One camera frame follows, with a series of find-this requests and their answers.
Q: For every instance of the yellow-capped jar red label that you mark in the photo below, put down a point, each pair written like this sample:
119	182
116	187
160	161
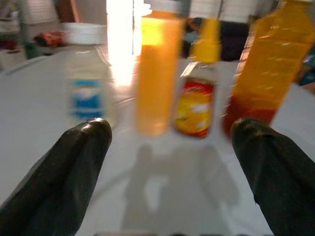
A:
194	108

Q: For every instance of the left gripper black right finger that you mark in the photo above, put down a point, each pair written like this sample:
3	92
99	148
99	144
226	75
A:
283	184

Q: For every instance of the tall orange juice bottle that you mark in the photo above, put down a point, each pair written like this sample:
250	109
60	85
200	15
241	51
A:
155	86

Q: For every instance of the red patterned cloth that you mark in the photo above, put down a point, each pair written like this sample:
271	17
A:
50	38

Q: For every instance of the white plastic tub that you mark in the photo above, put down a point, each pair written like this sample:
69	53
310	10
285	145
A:
83	34

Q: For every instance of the water bottle blue label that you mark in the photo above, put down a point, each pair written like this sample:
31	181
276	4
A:
86	98

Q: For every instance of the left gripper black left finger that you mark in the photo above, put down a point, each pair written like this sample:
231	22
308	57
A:
54	184

